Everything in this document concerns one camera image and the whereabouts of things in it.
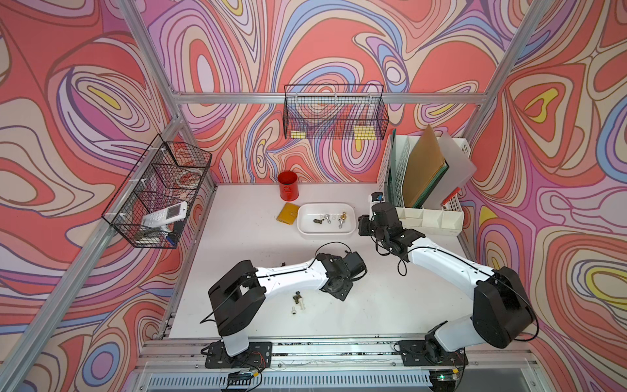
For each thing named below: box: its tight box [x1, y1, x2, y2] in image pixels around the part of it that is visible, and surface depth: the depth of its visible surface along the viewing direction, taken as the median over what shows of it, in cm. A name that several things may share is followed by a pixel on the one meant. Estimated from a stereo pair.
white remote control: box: [141, 200, 188, 229], surface depth 70 cm
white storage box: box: [296, 202, 357, 237], surface depth 107 cm
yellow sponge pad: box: [275, 202, 300, 225], surface depth 109 cm
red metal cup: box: [277, 170, 300, 202], surface depth 113 cm
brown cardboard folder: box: [402, 124, 445, 208], surface depth 103 cm
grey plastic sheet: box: [423, 133, 477, 209], surface depth 92 cm
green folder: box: [412, 159, 450, 209], surface depth 93 cm
